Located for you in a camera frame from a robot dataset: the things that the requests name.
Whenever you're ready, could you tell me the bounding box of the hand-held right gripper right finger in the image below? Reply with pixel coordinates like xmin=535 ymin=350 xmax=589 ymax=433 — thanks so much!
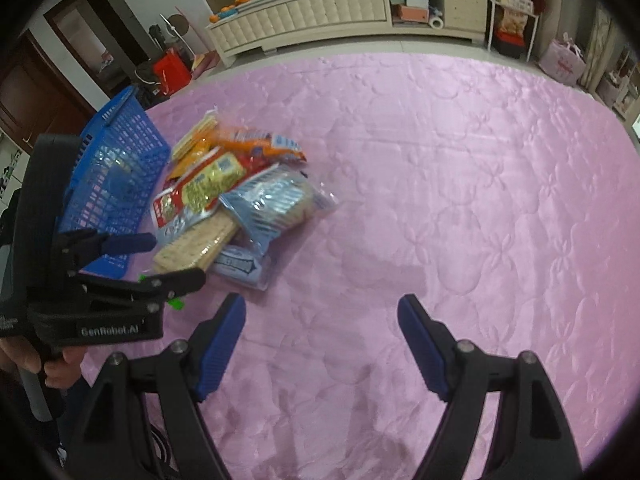
xmin=397 ymin=294 xmax=583 ymax=480

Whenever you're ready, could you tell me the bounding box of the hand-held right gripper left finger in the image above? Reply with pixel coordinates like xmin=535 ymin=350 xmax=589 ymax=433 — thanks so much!
xmin=70 ymin=292 xmax=247 ymax=480

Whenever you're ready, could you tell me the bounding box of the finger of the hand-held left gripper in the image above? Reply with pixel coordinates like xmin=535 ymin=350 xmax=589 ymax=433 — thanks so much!
xmin=52 ymin=229 xmax=157 ymax=269
xmin=75 ymin=266 xmax=207 ymax=312

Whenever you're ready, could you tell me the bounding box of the clear pale cracker packet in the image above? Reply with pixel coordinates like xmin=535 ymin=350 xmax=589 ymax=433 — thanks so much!
xmin=152 ymin=212 xmax=242 ymax=276

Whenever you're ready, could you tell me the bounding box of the blue white snack packet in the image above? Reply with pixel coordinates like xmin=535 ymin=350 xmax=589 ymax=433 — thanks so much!
xmin=210 ymin=244 xmax=274 ymax=292

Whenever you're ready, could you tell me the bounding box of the red green snack packet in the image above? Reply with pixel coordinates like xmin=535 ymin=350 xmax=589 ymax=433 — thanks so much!
xmin=151 ymin=152 xmax=278 ymax=244

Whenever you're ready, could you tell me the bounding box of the blue plastic basket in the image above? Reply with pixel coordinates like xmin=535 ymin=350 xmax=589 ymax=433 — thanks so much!
xmin=56 ymin=85 xmax=172 ymax=281

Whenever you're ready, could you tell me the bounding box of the orange snack packet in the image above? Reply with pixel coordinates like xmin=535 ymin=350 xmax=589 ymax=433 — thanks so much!
xmin=200 ymin=125 xmax=307 ymax=164

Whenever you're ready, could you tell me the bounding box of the person's left hand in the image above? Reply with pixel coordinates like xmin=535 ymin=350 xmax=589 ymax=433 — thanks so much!
xmin=0 ymin=337 xmax=87 ymax=389

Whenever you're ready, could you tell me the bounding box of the pink quilted blanket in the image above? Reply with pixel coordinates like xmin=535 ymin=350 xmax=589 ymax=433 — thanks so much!
xmin=80 ymin=52 xmax=640 ymax=480

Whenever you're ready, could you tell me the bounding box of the black bag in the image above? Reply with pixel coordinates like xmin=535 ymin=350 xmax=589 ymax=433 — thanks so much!
xmin=134 ymin=60 xmax=168 ymax=110

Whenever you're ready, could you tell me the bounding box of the brown wooden door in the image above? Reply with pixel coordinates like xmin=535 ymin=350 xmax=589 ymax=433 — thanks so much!
xmin=0 ymin=29 xmax=96 ymax=153

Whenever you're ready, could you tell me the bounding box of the red bag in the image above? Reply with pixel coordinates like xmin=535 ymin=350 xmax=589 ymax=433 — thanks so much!
xmin=152 ymin=52 xmax=193 ymax=95

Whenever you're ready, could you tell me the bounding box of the cream tufted TV cabinet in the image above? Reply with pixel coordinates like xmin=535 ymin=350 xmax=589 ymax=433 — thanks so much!
xmin=206 ymin=0 xmax=493 ymax=67

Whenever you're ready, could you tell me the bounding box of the pink gift bag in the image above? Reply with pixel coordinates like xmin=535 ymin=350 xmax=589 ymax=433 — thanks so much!
xmin=539 ymin=32 xmax=587 ymax=87

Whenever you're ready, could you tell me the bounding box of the orange box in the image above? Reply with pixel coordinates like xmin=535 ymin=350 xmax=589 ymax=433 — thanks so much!
xmin=391 ymin=5 xmax=431 ymax=23

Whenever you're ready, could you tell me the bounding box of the white metal rack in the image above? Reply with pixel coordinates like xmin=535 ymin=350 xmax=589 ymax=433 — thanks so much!
xmin=486 ymin=0 xmax=547 ymax=63

